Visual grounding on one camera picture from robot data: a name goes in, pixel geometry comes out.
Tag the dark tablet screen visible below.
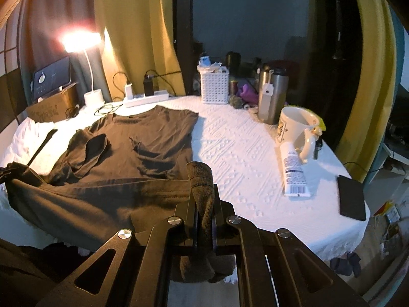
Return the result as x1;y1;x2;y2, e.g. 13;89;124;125
32;56;71;101

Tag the steel travel tumbler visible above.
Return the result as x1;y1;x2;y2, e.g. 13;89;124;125
258;64;289;125

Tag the yellow curtain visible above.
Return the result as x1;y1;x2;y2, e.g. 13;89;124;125
94;0;186;96

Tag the white charger plug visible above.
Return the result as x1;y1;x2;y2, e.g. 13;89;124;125
124;83;134;100

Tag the white bed cover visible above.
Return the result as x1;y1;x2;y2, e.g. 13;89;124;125
1;96;367;260

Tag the white lotion tube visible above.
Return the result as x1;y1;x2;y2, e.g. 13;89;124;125
280;142;311;198

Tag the dark brown t-shirt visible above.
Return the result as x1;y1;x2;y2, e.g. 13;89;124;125
5;105;237;283

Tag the white desk lamp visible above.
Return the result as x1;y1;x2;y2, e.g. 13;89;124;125
60;28;105;111

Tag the black charger adapter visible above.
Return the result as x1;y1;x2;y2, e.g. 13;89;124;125
143;75;155;97

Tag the white plastic basket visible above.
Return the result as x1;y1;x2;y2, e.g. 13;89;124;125
198;66;230;105

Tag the white power strip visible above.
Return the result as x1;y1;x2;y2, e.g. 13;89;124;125
123;90;169;107

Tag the white cartoon mug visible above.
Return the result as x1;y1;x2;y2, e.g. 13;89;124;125
276;106;322;163

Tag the coiled black cable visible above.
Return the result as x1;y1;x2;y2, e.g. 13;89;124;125
94;103;124;117

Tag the purple cloth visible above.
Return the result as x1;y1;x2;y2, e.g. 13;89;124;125
237;84;259;105

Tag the brown cardboard box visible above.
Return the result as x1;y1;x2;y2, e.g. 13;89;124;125
26;83;79;123

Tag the black phone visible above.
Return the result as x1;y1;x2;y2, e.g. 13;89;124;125
337;175;367;222

